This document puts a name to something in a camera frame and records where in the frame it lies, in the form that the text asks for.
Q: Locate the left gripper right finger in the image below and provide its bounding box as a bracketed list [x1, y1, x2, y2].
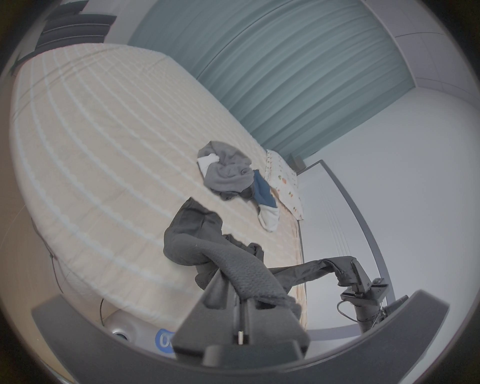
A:
[243, 299, 311, 362]

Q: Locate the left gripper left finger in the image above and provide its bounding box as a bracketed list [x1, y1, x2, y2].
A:
[172, 270, 241, 362]

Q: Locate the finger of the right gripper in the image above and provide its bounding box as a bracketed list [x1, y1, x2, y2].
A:
[351, 261, 371, 296]

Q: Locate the black T-shirt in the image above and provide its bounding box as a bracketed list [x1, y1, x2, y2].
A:
[164, 197, 362, 319]

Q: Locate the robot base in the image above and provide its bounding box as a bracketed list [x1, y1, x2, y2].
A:
[103, 307, 177, 355]

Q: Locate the pile of clothes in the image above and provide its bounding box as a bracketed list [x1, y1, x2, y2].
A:
[197, 140, 281, 231]

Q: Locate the bed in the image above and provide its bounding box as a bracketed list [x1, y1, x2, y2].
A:
[9, 43, 396, 338]

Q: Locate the white printed pillow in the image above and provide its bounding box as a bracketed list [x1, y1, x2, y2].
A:
[264, 149, 304, 220]

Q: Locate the blue-green curtain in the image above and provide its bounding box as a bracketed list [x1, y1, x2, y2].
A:
[127, 0, 417, 160]

